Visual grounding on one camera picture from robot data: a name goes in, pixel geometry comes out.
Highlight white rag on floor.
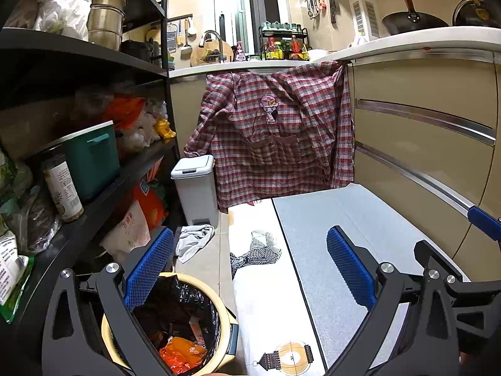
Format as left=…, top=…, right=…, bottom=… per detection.
left=175, top=224, right=215, bottom=264

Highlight pink white sack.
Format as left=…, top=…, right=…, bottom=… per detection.
left=100, top=200, right=150, bottom=263

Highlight green white food bag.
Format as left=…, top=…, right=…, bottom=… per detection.
left=0, top=230, right=35, bottom=324

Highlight white plastic bag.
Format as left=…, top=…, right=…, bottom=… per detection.
left=33, top=0, right=92, bottom=42

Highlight black wok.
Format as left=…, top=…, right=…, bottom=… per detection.
left=382, top=0, right=447, bottom=36

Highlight white lidded trash can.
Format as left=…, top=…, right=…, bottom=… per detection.
left=171, top=154, right=218, bottom=227

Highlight wooden cutting board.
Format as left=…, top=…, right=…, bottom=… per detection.
left=190, top=40, right=234, bottom=67

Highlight black metal shelf rack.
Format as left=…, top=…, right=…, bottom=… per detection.
left=0, top=0, right=185, bottom=361

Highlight white labelled jar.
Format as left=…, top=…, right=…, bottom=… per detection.
left=43, top=154, right=84, bottom=222

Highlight chrome faucet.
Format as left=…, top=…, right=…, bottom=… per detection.
left=198, top=30, right=226, bottom=63

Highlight stacked steel pots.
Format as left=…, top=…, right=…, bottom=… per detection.
left=87, top=0, right=127, bottom=51

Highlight yellow bag on shelf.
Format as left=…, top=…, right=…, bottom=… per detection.
left=155, top=119, right=177, bottom=140

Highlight red bag on shelf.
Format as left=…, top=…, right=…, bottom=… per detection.
left=99, top=95, right=146, bottom=130

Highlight black trash bag liner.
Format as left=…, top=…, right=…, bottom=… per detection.
left=132, top=276, right=220, bottom=375

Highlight teal plastic storage box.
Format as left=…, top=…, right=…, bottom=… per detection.
left=47, top=121, right=120, bottom=200

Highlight black spice rack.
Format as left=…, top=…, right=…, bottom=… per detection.
left=258, top=21, right=311, bottom=61

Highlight yellow round trash bin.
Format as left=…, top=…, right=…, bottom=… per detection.
left=100, top=271, right=240, bottom=376

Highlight grey checked cloth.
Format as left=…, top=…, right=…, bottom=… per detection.
left=229, top=231, right=282, bottom=279

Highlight orange plastic bag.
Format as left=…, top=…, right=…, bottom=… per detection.
left=159, top=337, right=207, bottom=375

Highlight pink soap bottle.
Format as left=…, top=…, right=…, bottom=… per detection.
left=234, top=42, right=247, bottom=62

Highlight orange rice bag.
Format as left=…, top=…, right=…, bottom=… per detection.
left=132, top=159, right=168, bottom=230

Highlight red plaid shirt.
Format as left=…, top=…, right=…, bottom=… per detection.
left=184, top=61, right=355, bottom=212

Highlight clear plastic bag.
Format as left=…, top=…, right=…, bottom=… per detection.
left=5, top=185, right=62, bottom=255

